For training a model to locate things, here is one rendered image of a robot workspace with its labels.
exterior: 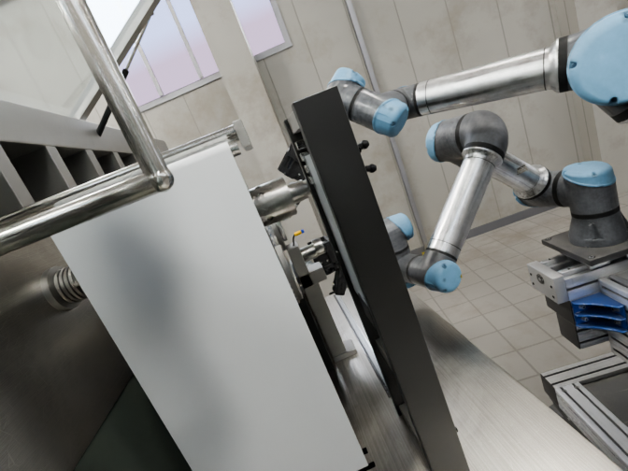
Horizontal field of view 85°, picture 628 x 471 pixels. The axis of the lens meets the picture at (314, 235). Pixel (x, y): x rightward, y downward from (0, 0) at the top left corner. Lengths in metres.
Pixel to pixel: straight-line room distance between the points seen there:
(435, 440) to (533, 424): 0.17
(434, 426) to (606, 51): 0.55
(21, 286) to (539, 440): 0.74
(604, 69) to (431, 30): 2.98
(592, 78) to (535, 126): 3.22
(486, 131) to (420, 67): 2.58
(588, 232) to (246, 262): 1.07
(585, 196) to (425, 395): 0.90
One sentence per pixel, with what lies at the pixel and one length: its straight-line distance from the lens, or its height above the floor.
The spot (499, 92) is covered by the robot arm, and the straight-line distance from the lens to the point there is 0.83.
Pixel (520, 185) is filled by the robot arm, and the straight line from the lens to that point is 1.26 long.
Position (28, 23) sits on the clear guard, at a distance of 0.82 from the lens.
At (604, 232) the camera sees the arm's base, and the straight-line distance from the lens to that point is 1.30.
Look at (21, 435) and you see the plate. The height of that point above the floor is 1.22.
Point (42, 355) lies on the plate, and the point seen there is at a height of 1.27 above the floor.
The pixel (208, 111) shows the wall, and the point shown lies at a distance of 3.48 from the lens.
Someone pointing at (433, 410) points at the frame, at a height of 1.02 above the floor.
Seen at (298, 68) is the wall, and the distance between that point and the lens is 3.39.
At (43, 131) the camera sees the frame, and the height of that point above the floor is 1.61.
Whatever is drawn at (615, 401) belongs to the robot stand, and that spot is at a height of 0.21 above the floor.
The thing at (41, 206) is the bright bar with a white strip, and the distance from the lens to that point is 0.55.
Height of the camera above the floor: 1.39
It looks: 14 degrees down
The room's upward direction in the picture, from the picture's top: 22 degrees counter-clockwise
